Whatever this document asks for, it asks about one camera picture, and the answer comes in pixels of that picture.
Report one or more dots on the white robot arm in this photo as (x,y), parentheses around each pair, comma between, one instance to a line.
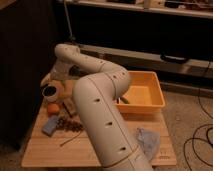
(94,98)

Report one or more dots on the orange fruit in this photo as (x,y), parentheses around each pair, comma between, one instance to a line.
(53,109)

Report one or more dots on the grey crumpled cloth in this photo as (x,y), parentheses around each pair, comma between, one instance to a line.
(149,141)

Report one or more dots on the orange plastic bin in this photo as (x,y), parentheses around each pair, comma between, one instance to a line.
(145,94)

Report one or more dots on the thin brown twig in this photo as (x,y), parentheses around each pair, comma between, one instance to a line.
(70,139)

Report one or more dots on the long white shelf board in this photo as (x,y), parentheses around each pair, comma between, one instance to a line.
(193,67)

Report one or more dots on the bunch of dark grapes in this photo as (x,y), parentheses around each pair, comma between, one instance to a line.
(69,125)

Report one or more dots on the black handle on shelf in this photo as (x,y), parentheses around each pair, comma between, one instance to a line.
(174,59)

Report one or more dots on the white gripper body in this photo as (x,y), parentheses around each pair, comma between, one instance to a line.
(59,72)

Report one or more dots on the metal lamp pole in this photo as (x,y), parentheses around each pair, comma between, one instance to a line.
(71,36)

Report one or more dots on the white cup with dark contents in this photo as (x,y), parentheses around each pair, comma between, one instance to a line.
(50,93)

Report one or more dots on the dish brush with white handle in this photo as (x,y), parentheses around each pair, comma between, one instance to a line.
(122,100)

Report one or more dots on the brown rectangular block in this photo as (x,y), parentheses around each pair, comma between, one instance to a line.
(69,107)

